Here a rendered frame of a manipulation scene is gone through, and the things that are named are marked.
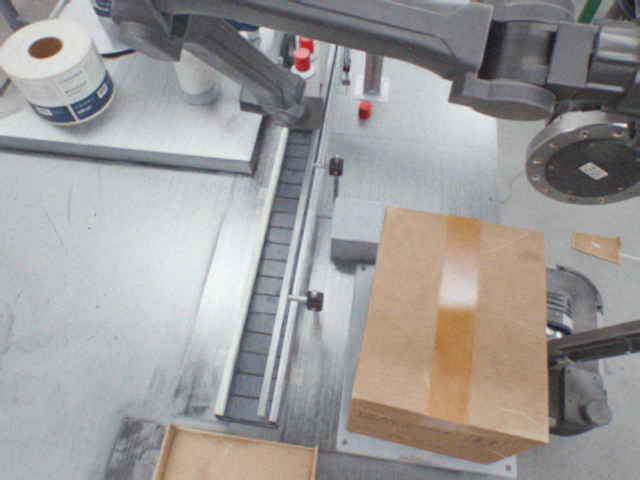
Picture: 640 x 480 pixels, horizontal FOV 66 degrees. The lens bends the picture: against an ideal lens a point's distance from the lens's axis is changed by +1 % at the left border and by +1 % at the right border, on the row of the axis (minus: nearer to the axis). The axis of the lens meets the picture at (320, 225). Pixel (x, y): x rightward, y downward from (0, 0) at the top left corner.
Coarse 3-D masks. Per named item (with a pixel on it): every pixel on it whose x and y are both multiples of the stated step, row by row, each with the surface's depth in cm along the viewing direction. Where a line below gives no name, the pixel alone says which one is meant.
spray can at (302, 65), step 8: (304, 48) 101; (296, 56) 100; (304, 56) 100; (296, 64) 102; (304, 64) 101; (312, 64) 105; (296, 72) 103; (304, 72) 103; (312, 72) 104; (312, 80) 105; (312, 88) 107
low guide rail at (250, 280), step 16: (272, 176) 106; (272, 192) 104; (256, 240) 98; (256, 256) 96; (256, 272) 96; (240, 320) 89; (240, 336) 89; (224, 368) 85; (224, 384) 83; (224, 400) 82
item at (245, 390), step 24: (336, 48) 132; (288, 144) 115; (288, 168) 111; (288, 192) 108; (288, 216) 104; (264, 240) 102; (288, 240) 101; (264, 264) 99; (264, 288) 96; (264, 312) 93; (288, 312) 93; (264, 336) 91; (240, 360) 89; (264, 360) 89; (240, 384) 87; (240, 408) 84
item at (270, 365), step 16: (320, 96) 111; (304, 176) 100; (304, 192) 98; (304, 208) 97; (288, 256) 90; (288, 272) 89; (288, 288) 87; (272, 336) 82; (272, 352) 81; (272, 368) 80
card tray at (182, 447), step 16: (176, 432) 87; (192, 432) 87; (208, 432) 87; (176, 448) 86; (192, 448) 86; (208, 448) 86; (224, 448) 85; (240, 448) 85; (256, 448) 85; (272, 448) 85; (288, 448) 85; (304, 448) 85; (160, 464) 82; (176, 464) 84; (192, 464) 84; (208, 464) 84; (224, 464) 84; (240, 464) 84; (256, 464) 84; (272, 464) 84; (288, 464) 84; (304, 464) 84
